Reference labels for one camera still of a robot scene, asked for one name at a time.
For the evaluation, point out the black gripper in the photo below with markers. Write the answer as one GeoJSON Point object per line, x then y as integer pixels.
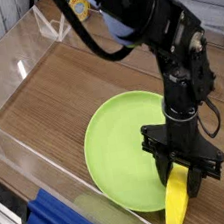
{"type": "Point", "coordinates": [181, 142]}

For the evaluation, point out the yellow toy banana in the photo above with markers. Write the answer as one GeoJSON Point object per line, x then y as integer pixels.
{"type": "Point", "coordinates": [176, 195]}

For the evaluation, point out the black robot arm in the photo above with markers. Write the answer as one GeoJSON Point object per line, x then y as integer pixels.
{"type": "Point", "coordinates": [176, 37]}

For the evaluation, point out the green round plate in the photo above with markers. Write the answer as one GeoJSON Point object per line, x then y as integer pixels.
{"type": "Point", "coordinates": [118, 165]}

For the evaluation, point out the blue plastic block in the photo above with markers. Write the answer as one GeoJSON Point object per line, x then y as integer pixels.
{"type": "Point", "coordinates": [59, 222]}

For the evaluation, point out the yellow blue labelled can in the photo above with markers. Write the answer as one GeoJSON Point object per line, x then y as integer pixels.
{"type": "Point", "coordinates": [81, 8]}

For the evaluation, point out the clear acrylic tray wall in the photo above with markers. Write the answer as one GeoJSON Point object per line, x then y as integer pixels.
{"type": "Point", "coordinates": [26, 171]}

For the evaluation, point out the clear acrylic corner bracket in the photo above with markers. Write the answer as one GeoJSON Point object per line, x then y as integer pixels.
{"type": "Point", "coordinates": [55, 30]}

